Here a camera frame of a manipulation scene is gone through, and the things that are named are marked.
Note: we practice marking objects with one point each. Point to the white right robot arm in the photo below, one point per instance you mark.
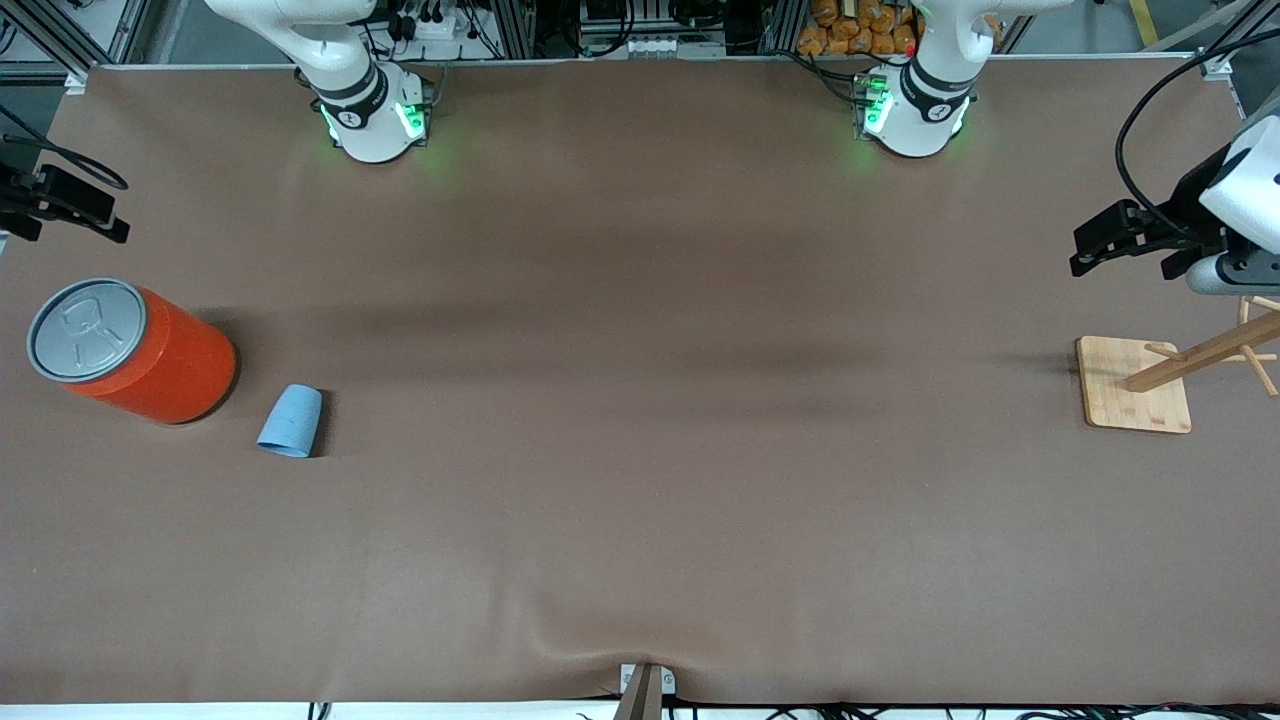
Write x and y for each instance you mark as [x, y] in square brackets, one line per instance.
[365, 110]

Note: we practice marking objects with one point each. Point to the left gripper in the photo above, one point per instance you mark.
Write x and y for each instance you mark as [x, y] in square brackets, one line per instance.
[1190, 204]

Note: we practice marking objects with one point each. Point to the light blue plastic cup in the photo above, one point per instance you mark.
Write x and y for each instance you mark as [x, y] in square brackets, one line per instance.
[292, 422]

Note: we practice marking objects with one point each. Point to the white power strip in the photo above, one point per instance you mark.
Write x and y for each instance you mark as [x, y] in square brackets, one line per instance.
[435, 25]

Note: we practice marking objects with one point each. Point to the white terminal strip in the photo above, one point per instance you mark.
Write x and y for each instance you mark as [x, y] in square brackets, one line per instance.
[660, 46]

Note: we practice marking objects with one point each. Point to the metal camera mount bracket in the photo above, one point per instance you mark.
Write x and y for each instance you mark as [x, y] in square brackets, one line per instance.
[645, 690]

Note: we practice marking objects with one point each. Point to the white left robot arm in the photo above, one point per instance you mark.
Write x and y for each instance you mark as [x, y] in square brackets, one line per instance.
[925, 110]

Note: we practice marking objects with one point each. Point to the orange can with grey lid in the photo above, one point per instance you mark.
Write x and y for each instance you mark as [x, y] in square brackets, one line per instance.
[165, 365]

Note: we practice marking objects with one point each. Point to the brown table mat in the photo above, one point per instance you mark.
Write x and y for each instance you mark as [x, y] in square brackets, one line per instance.
[640, 400]

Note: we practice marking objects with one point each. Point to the wooden mug tree stand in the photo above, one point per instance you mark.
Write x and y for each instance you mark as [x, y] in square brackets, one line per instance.
[1135, 385]

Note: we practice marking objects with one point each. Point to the bag of orange fruits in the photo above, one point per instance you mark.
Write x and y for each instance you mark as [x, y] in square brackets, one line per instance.
[855, 30]

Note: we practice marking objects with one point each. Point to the aluminium cell frame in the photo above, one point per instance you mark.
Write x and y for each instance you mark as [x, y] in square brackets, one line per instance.
[60, 30]

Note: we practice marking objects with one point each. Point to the metal table corner bracket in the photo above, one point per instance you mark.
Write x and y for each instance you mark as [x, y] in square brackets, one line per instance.
[77, 82]
[1218, 66]

